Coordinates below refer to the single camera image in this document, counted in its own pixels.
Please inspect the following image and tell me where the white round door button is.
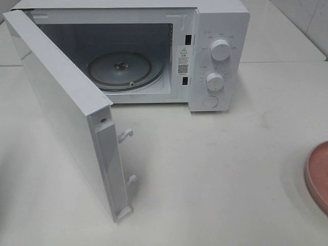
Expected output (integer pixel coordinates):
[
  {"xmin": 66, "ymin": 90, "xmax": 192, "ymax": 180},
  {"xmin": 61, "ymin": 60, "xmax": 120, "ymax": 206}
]
[{"xmin": 202, "ymin": 96, "xmax": 218, "ymax": 109}]

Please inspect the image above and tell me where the white round knob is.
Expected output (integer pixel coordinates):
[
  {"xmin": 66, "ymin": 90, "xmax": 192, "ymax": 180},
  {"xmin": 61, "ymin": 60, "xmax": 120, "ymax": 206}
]
[
  {"xmin": 210, "ymin": 38, "xmax": 231, "ymax": 61},
  {"xmin": 206, "ymin": 73, "xmax": 225, "ymax": 91}
]

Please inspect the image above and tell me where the white microwave door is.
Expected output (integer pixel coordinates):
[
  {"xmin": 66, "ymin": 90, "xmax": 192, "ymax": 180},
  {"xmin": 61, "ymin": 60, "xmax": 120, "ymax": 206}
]
[{"xmin": 4, "ymin": 10, "xmax": 136, "ymax": 222}]

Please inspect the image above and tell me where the pink round plate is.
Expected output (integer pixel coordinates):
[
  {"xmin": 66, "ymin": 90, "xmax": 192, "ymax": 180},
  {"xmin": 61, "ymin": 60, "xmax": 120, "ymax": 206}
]
[{"xmin": 304, "ymin": 141, "xmax": 327, "ymax": 216}]

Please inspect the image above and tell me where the glass microwave turntable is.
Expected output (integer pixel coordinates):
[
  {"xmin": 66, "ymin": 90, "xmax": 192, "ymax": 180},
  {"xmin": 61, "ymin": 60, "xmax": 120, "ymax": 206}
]
[{"xmin": 88, "ymin": 52, "xmax": 152, "ymax": 87}]

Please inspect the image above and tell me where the white warning label sticker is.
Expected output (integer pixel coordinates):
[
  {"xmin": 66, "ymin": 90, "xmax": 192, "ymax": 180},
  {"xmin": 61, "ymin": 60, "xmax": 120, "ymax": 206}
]
[{"xmin": 176, "ymin": 46, "xmax": 192, "ymax": 76}]

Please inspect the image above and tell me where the white microwave oven body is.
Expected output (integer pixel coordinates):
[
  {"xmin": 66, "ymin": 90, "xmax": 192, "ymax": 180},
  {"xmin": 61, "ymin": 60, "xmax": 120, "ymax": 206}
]
[{"xmin": 9, "ymin": 1, "xmax": 250, "ymax": 112}]

